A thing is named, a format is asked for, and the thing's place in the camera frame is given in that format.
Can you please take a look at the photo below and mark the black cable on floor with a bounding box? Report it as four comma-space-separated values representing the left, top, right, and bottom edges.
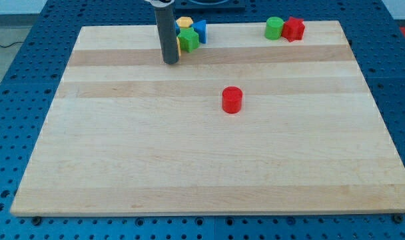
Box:
0, 32, 25, 49

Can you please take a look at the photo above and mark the green star block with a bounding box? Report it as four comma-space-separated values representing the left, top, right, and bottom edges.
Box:
178, 27, 200, 53

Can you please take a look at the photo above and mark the wooden board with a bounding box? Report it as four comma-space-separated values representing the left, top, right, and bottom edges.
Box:
11, 21, 405, 217

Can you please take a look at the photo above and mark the white rod mount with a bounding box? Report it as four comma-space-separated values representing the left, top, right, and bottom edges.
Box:
145, 0, 175, 5

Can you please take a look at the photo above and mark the yellow block behind rod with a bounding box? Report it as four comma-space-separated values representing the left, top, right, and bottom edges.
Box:
177, 37, 181, 58

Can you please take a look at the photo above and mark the yellow hexagon block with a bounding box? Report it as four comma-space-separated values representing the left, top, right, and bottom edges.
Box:
176, 17, 194, 29

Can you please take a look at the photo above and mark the green cylinder block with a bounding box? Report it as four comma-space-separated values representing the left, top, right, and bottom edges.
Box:
264, 17, 284, 40

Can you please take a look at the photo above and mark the blue triangle block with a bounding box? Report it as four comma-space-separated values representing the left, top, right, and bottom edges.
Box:
191, 20, 207, 44

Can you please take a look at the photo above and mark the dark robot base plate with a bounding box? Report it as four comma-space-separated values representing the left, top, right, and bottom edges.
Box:
175, 0, 246, 10

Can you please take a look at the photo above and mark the red star block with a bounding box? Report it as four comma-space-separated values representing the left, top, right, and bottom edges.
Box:
281, 17, 305, 42

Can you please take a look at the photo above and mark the blue block behind rod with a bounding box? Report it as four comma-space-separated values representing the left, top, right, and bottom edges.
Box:
174, 21, 181, 35

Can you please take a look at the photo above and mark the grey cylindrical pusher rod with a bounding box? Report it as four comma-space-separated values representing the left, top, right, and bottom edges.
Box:
154, 4, 179, 65

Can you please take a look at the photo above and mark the red cylinder block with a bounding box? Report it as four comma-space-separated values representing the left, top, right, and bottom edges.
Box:
222, 86, 243, 114

